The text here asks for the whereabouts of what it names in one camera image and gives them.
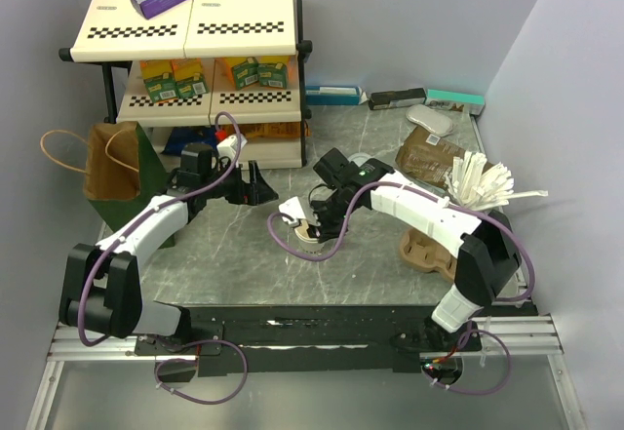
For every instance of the black flat box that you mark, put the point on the black flat box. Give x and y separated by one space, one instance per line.
396 99

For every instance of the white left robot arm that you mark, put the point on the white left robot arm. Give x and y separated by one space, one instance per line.
101 288

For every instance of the blue snack bag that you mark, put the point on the blue snack bag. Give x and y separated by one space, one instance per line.
181 136

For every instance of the white paper coffee cup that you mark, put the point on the white paper coffee cup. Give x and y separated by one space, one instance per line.
313 244

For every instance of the white oval pouch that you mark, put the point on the white oval pouch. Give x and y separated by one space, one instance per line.
429 119

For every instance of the brown green paper bag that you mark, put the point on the brown green paper bag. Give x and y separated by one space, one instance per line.
122 171

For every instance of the beige three-tier shelf rack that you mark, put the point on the beige three-tier shelf rack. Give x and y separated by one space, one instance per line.
115 37

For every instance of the green yellow carton far left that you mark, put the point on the green yellow carton far left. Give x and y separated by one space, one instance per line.
158 78

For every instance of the teal flat box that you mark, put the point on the teal flat box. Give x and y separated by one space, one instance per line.
450 101

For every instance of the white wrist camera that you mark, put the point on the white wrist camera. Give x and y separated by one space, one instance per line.
229 145
296 210

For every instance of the blue flat box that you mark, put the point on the blue flat box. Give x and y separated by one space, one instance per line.
334 96

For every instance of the aluminium rail frame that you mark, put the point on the aluminium rail frame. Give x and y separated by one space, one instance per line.
110 387

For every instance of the orange snack bag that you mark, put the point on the orange snack bag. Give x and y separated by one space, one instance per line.
272 130

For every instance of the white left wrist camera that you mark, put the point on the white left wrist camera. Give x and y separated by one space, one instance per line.
229 145

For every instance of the brown pulp cup carrier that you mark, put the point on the brown pulp cup carrier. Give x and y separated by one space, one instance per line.
426 255

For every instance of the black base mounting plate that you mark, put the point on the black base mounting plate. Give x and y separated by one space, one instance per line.
270 338

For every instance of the white cup lid stack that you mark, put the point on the white cup lid stack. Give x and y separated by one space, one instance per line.
359 158

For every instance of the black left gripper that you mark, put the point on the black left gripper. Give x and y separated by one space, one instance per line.
256 192

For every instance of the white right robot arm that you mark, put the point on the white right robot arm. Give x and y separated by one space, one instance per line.
484 247

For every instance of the brown kraft coffee pouch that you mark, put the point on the brown kraft coffee pouch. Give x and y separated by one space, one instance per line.
427 158

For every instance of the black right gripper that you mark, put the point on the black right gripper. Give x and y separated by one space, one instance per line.
325 232

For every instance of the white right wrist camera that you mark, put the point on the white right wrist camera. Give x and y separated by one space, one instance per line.
296 210

